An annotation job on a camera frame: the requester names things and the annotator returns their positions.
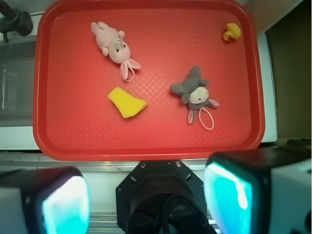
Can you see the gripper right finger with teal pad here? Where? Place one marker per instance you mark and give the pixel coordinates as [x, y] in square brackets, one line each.
[267, 190]

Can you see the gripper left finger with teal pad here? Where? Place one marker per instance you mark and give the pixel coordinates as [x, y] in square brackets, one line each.
[44, 201]

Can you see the pink plush bunny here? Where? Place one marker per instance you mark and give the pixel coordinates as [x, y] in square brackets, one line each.
[112, 44]

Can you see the grey plush bunny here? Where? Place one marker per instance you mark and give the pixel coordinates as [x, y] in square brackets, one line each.
[194, 93]

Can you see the red plastic tray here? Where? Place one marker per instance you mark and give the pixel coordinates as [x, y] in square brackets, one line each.
[74, 120]

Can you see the yellow sponge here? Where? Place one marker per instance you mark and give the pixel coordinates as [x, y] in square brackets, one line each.
[127, 104]

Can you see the grey plastic sink basin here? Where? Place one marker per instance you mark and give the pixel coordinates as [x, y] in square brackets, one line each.
[17, 63]

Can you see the yellow rubber duck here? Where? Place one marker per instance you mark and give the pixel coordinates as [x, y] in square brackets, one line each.
[232, 32]

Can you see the brown cardboard panel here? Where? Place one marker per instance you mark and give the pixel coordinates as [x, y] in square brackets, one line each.
[284, 33]

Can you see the grey sink faucet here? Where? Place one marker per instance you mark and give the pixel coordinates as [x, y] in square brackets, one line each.
[14, 20]

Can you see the aluminium rail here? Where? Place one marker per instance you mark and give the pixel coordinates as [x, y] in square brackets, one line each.
[35, 160]

